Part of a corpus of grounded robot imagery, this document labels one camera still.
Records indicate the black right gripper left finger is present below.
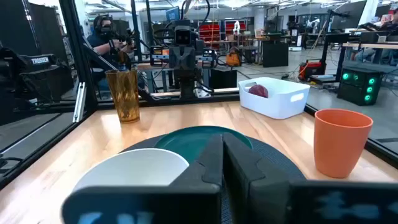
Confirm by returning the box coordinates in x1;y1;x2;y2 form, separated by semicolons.
61;133;224;224

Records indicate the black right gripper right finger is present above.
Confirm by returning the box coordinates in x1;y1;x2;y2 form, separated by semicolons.
222;133;398;224

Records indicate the red apple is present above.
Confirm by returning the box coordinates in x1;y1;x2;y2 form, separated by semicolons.
248;84;269;99

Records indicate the orange plastic cup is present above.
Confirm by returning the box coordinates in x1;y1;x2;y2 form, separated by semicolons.
313;108;374;179

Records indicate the black controller box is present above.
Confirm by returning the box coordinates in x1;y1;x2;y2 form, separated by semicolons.
150;45;170;67
201;49;218;68

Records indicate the red storage bin shelf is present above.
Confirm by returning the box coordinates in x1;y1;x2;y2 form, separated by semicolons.
198;21;249;43

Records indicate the dark round woven placemat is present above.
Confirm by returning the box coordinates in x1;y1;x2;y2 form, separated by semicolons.
120;134;307;224

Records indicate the black cube box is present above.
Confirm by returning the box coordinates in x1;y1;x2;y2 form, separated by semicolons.
208;67;238;90

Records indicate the orange bag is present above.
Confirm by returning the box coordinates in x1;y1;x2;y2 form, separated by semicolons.
226;46;243;67

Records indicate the dark teal plate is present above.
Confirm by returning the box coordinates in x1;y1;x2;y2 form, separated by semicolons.
154;125;253;164

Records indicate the white ceramic bowl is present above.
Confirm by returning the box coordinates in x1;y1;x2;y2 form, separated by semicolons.
73;147;190;192

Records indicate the person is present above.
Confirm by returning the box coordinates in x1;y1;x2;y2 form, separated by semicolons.
86;14;136;91

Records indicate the black cabinet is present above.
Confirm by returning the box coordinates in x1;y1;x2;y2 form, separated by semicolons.
262;39;289;68

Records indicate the white plastic bin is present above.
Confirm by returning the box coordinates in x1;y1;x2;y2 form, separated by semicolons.
238;77;311;120

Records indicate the red floor machine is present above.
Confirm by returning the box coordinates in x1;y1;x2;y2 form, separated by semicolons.
298;59;326;81

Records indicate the computer tower with green lights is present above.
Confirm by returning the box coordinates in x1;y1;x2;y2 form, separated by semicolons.
337;67;383;106

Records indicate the black computer monitor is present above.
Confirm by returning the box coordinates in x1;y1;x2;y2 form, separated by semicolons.
330;0;368;30

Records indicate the wooden top desk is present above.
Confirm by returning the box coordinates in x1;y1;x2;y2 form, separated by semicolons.
335;42;398;82

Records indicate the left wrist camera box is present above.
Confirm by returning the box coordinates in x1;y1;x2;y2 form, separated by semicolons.
173;25;193;46

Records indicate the black table cell frame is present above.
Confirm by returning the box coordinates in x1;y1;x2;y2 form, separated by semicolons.
0;0;398;190

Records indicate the silver aluminium bracket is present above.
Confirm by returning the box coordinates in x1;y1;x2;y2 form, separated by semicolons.
72;82;86;123

